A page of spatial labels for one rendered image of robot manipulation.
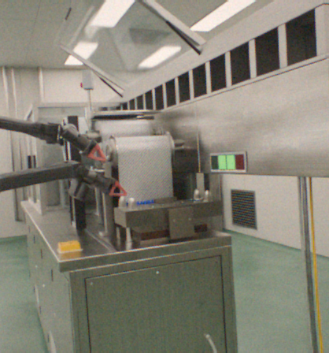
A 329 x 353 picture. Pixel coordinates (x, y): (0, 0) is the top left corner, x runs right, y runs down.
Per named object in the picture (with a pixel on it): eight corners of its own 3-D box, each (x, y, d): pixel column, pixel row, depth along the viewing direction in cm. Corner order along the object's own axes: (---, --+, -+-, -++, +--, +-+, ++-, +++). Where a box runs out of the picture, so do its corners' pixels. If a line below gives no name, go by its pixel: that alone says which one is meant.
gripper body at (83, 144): (87, 154, 166) (72, 143, 163) (82, 155, 175) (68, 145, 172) (97, 142, 167) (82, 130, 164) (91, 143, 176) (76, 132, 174)
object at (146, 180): (120, 208, 171) (117, 163, 170) (173, 202, 180) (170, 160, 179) (121, 208, 171) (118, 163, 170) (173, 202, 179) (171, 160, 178)
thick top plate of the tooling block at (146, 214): (114, 222, 166) (113, 207, 166) (203, 211, 181) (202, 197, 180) (126, 228, 151) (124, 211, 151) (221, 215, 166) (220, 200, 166)
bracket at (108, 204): (98, 235, 180) (93, 164, 178) (112, 232, 182) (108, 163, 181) (101, 236, 175) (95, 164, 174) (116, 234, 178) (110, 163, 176)
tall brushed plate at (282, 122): (85, 169, 391) (83, 137, 390) (113, 167, 401) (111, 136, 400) (327, 178, 104) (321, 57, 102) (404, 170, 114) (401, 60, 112)
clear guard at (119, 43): (58, 43, 251) (58, 42, 251) (127, 89, 268) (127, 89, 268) (97, -34, 153) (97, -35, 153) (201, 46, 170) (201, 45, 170)
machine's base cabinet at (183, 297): (31, 299, 376) (23, 205, 371) (101, 286, 400) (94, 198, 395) (86, 518, 142) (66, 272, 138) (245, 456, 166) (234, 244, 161)
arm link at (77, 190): (81, 164, 156) (67, 161, 161) (68, 192, 153) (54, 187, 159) (101, 176, 165) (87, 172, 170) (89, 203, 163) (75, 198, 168)
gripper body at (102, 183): (109, 194, 164) (92, 187, 161) (102, 192, 173) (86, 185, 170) (116, 179, 164) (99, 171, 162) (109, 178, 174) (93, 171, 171)
